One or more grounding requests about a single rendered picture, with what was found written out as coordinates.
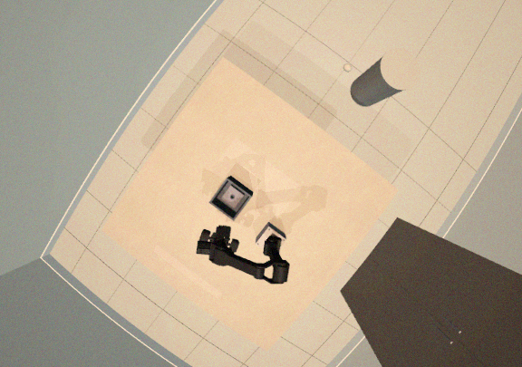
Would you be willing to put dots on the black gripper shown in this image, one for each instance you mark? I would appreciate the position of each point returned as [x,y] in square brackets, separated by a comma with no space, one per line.
[205,236]

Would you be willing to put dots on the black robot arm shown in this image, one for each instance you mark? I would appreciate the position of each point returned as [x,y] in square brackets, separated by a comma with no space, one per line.
[221,255]

